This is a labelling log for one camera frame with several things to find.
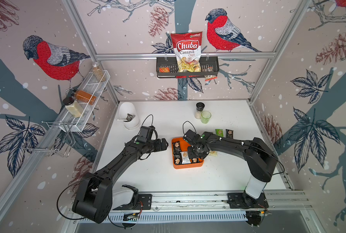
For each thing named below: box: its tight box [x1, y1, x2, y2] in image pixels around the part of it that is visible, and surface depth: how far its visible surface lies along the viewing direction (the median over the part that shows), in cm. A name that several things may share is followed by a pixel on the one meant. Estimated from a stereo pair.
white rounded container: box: [119, 101, 140, 130], surface depth 101 cm
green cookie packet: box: [215, 129, 225, 138], surface depth 103 cm
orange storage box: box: [171, 137, 205, 169], surface depth 87 cm
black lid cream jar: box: [62, 97, 84, 118], surface depth 68 cm
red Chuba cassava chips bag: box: [170, 31, 203, 73], surface depth 85 cm
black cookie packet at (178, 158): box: [173, 149, 183, 166], surface depth 88 cm
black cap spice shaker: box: [194, 101, 206, 120], surface depth 105 cm
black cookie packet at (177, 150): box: [172, 140, 182, 157], surface depth 92 cm
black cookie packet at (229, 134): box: [225, 129, 234, 139], surface depth 102 cm
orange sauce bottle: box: [70, 89, 97, 106], surface depth 74 cm
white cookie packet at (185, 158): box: [179, 151, 191, 165], surface depth 87 cm
